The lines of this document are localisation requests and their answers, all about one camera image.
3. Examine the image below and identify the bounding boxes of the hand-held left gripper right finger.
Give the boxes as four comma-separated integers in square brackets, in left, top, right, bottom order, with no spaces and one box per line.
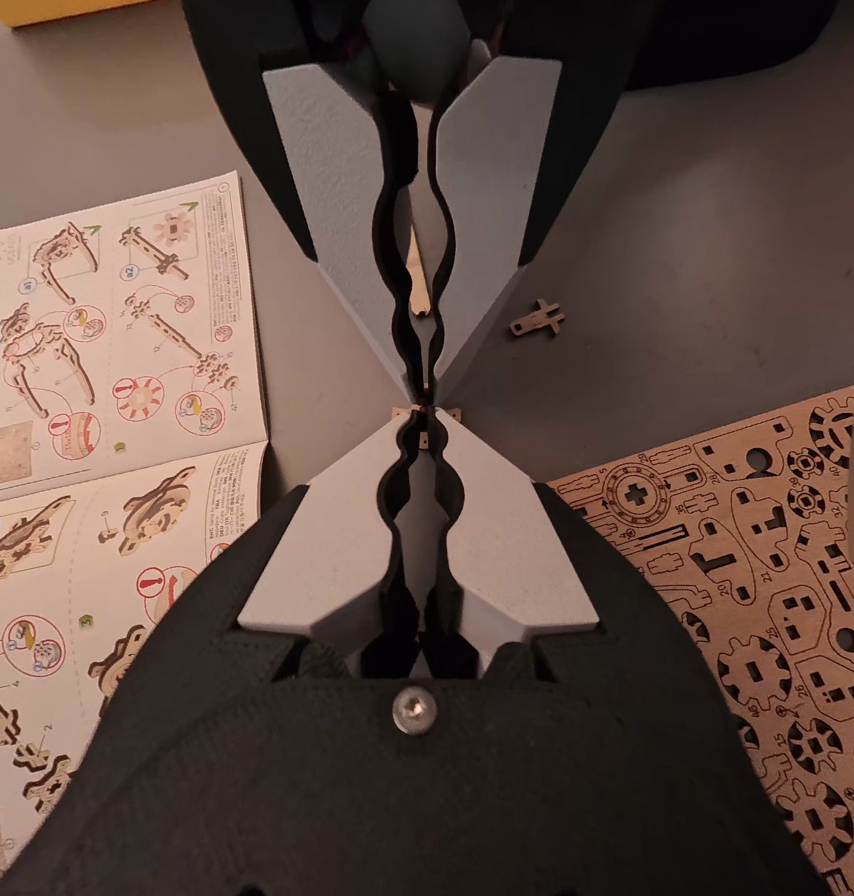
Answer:
[431,408,602,671]

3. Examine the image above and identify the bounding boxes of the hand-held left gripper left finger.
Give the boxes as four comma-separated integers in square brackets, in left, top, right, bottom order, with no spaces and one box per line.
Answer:
[236,410,418,678]

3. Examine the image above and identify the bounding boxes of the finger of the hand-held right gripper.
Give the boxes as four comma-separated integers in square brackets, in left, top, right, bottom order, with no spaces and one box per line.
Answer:
[261,60,431,395]
[427,38,565,401]

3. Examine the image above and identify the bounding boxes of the long wooden axle part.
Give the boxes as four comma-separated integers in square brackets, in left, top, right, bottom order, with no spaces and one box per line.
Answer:
[406,223,435,455]

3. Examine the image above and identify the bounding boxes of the small wooden key-shaped part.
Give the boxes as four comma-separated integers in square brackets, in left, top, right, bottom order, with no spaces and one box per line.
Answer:
[508,299,567,339]

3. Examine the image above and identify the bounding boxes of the laser-cut wooden parts sheet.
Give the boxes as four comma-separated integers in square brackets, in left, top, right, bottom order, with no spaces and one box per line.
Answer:
[544,384,854,896]

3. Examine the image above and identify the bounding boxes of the yellow plastic bin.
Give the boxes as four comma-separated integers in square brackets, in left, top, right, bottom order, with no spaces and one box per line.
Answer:
[7,0,184,29]

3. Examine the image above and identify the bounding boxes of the open instruction booklet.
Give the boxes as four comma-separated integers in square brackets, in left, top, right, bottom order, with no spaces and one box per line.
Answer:
[0,171,271,874]

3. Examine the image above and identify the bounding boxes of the black cushion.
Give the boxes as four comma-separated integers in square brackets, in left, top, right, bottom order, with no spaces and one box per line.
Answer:
[626,0,842,93]

